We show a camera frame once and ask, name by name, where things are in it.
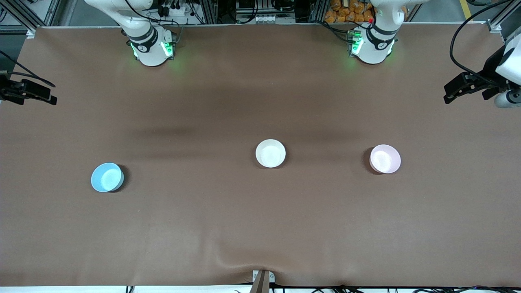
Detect light blue plastic bowl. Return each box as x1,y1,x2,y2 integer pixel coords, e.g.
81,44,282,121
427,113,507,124
91,162,125,193

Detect pink plastic bowl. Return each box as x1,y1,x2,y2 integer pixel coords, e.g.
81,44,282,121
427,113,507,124
369,144,402,174

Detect white plastic bowl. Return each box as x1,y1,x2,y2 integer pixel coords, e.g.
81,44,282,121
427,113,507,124
255,139,287,168

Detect orange snack bag pile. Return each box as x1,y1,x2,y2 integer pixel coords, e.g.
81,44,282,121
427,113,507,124
324,0,409,24

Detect white power strip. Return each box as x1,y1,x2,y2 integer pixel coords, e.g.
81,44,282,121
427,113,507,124
157,3,188,17

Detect grey electronics box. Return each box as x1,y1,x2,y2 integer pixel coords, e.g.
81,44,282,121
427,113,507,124
235,0,282,24

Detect brown table cover mat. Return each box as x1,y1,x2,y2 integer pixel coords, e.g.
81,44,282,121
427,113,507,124
0,24,521,287

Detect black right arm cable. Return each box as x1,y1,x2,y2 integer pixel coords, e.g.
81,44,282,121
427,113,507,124
0,50,56,88

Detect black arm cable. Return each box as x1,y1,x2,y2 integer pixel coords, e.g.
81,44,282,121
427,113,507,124
449,0,514,87
0,50,56,88

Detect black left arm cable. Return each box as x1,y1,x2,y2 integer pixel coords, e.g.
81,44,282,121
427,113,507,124
449,0,514,87

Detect aluminium frame strut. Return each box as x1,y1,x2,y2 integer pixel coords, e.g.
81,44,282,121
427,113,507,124
0,0,61,38
486,0,521,41

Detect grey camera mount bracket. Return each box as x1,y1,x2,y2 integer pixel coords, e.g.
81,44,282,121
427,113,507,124
250,269,276,293

